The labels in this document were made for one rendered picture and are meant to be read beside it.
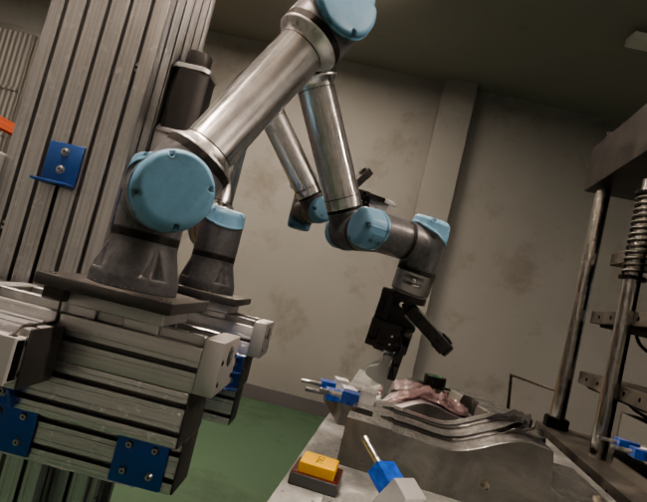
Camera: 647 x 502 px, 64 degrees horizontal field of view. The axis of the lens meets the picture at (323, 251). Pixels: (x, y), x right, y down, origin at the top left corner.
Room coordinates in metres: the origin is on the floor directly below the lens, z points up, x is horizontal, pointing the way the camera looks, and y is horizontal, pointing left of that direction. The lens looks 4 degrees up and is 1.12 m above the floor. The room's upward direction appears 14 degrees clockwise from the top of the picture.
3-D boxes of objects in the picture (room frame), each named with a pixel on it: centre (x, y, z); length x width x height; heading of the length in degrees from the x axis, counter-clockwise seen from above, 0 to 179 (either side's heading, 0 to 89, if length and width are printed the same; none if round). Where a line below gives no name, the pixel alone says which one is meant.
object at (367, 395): (1.19, -0.13, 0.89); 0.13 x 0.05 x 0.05; 80
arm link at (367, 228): (0.97, -0.09, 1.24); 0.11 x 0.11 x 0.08; 25
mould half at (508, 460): (1.09, -0.39, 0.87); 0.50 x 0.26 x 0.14; 80
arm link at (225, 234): (1.41, 0.29, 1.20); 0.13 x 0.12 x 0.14; 23
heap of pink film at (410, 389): (1.45, -0.36, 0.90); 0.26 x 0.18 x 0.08; 97
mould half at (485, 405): (1.45, -0.37, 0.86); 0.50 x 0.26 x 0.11; 97
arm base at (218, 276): (1.40, 0.29, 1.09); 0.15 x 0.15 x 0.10
